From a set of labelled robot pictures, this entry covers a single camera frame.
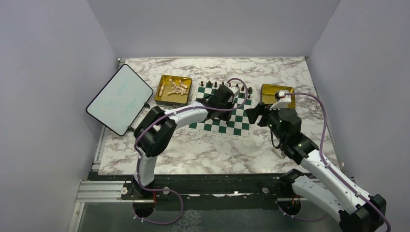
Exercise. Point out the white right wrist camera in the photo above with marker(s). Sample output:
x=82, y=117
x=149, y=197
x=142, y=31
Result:
x=283, y=100

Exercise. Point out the black mounting rail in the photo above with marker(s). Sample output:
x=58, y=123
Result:
x=202, y=192

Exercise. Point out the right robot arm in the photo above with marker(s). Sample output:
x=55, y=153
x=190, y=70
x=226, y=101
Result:
x=353, y=208

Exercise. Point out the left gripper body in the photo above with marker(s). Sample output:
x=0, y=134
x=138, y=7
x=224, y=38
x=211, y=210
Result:
x=224, y=115

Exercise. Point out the gold tin with light pieces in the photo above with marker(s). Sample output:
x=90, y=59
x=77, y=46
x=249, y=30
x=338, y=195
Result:
x=173, y=90

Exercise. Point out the beige black small device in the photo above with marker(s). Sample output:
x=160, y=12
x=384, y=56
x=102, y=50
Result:
x=279, y=153

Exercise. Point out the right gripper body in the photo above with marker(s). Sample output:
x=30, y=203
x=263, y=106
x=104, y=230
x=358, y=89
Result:
x=263, y=109

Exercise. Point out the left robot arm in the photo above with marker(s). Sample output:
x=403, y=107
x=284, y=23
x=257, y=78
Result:
x=157, y=128

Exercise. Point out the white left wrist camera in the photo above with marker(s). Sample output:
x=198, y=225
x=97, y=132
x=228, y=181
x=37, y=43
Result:
x=235, y=91

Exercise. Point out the green white chess board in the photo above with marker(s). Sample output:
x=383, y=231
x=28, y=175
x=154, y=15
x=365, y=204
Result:
x=233, y=124

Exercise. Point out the small whiteboard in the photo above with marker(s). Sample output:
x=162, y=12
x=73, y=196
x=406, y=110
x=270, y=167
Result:
x=121, y=100

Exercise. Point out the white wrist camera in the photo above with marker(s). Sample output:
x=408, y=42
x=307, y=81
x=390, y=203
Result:
x=235, y=91
x=283, y=100

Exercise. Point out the gold tin with dark pieces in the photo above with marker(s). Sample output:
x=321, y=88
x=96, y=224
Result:
x=268, y=91

